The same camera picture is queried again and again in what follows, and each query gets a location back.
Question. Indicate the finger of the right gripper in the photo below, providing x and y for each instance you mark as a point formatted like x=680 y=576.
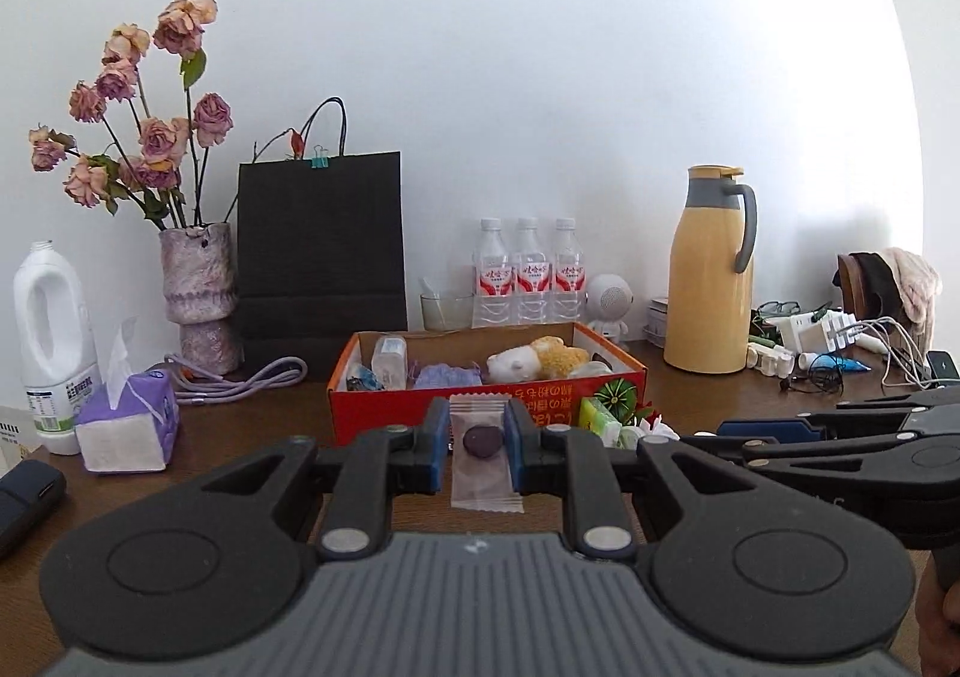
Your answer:
x=783 y=430
x=726 y=448

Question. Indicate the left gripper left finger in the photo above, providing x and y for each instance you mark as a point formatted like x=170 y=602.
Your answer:
x=364 y=479

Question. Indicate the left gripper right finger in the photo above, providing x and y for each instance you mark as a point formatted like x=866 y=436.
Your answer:
x=574 y=465

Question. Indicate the snack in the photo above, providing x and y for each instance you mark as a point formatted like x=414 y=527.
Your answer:
x=481 y=477

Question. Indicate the green tissue packet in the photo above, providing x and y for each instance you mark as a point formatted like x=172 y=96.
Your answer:
x=596 y=418

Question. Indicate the blue patterned cloth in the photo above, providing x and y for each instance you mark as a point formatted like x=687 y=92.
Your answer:
x=362 y=379

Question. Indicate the purple knit pouch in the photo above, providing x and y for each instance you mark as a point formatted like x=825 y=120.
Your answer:
x=441 y=376

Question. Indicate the white cotton swab container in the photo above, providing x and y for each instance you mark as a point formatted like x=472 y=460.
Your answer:
x=390 y=362

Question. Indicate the yellow white plush toy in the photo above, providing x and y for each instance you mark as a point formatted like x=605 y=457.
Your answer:
x=545 y=358

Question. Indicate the iridescent plastic bag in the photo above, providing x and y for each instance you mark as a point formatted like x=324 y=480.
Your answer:
x=590 y=370

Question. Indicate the right hand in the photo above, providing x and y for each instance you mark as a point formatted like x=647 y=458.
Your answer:
x=938 y=615

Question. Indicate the red cardboard box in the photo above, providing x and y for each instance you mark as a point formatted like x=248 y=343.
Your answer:
x=546 y=400

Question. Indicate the crumpled white tissue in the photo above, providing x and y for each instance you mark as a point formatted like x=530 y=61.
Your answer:
x=657 y=431

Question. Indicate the white power strip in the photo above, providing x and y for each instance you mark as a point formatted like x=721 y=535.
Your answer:
x=781 y=344

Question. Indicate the black smartphone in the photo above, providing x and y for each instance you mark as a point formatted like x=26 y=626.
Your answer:
x=942 y=368

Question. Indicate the eyeglasses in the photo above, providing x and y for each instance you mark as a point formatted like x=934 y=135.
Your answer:
x=778 y=308

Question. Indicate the glass cup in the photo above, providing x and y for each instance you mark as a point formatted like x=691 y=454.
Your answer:
x=444 y=311

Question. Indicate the yellow thermos jug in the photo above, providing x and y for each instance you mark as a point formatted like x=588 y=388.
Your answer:
x=711 y=275

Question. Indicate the white robot figurine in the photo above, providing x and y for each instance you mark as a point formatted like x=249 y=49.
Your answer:
x=608 y=301

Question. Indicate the brown pink cloth pile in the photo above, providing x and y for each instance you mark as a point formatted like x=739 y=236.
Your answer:
x=894 y=283

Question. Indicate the left water bottle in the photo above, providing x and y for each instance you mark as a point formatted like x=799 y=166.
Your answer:
x=493 y=277

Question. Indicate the black paper bag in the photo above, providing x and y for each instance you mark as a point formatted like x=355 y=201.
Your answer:
x=320 y=253

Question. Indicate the purple tissue pack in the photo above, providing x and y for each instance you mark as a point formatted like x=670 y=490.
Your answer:
x=129 y=425

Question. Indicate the purple ceramic vase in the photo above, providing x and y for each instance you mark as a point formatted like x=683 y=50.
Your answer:
x=199 y=287

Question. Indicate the teal binder clip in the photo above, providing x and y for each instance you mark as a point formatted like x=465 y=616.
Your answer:
x=320 y=158

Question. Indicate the white detergent bottle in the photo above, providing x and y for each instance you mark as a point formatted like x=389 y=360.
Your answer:
x=59 y=364

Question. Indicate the dark blue case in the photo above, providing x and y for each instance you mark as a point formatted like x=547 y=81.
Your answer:
x=29 y=494

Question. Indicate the dried pink roses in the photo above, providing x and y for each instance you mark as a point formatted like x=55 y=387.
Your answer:
x=156 y=163

